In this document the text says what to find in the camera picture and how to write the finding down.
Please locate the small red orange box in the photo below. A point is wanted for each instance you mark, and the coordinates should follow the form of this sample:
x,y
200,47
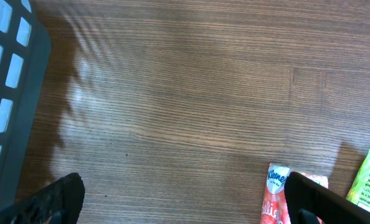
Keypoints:
x,y
274,207

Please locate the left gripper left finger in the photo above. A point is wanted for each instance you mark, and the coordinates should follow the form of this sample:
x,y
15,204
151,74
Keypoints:
x,y
59,202

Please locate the grey plastic mesh basket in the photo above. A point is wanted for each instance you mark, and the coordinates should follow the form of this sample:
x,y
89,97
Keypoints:
x,y
25,47

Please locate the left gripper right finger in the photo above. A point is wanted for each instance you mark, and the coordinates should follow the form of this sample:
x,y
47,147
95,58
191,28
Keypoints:
x,y
309,202

